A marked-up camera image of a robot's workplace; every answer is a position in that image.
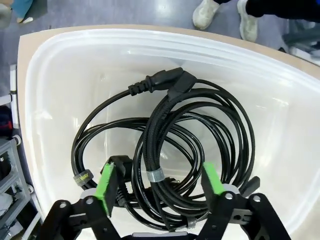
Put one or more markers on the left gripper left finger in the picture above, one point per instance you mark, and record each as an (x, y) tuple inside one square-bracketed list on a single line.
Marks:
[(106, 187)]

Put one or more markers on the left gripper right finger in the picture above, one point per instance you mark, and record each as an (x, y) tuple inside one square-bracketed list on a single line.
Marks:
[(212, 185)]

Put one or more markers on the grey shelf cart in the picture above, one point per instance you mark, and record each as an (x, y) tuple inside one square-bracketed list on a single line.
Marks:
[(10, 175)]

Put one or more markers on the clear plastic storage container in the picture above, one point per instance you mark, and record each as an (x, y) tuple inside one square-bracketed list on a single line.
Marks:
[(75, 75)]

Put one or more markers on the white sneaker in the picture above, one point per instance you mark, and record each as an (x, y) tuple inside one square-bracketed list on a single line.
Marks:
[(248, 25), (205, 15)]

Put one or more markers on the dark chair base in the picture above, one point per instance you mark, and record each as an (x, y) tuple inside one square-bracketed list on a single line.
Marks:
[(300, 37)]

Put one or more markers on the white frame bar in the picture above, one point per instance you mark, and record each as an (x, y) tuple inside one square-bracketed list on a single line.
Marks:
[(13, 82)]

